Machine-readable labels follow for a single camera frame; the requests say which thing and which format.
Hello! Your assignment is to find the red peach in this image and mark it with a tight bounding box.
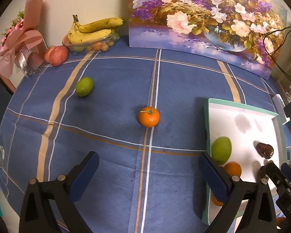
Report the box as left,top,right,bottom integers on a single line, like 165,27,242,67
44,46,69,67

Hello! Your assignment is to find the clear glass bowl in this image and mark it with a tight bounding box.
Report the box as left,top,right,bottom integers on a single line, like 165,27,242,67
63,30,120,54

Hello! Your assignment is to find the large green mango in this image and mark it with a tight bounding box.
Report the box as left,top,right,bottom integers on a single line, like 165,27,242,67
211,136,232,165

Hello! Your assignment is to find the white tray green rim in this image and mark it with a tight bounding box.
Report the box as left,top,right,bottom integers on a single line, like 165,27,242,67
201,98,288,226

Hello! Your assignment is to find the large wrinkled brown avocado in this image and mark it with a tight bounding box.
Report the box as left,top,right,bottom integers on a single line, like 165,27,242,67
256,142,274,159

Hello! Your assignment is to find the flower painting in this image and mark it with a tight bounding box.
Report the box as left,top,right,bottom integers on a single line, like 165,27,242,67
128,0,288,79

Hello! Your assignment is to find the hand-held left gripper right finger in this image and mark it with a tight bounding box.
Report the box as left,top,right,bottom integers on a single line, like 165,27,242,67
199,153,282,233

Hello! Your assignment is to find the spotted yellow banana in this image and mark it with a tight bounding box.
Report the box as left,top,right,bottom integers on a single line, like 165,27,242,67
78,17,125,33

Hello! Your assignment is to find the small green mango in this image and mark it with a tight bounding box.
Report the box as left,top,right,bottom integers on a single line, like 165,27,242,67
75,77,94,97

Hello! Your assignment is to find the pink wrapped bouquet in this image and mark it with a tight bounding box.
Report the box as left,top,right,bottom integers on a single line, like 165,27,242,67
0,0,48,78

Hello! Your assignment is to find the white charger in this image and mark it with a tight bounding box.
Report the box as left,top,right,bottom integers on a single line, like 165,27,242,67
272,94,291,125

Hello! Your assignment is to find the blue plaid tablecloth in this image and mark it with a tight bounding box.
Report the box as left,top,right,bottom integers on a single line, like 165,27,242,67
0,37,291,233

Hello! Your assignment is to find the black cable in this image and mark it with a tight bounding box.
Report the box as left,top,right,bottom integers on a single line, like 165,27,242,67
263,24,291,90

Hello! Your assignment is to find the pile of small round fruits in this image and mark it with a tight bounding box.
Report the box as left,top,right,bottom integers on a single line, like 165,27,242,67
73,37,119,53

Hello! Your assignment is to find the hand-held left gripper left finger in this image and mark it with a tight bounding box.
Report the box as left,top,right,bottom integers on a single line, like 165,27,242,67
19,151,100,233

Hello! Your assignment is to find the orange with stem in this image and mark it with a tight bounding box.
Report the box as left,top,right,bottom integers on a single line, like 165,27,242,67
138,106,160,128

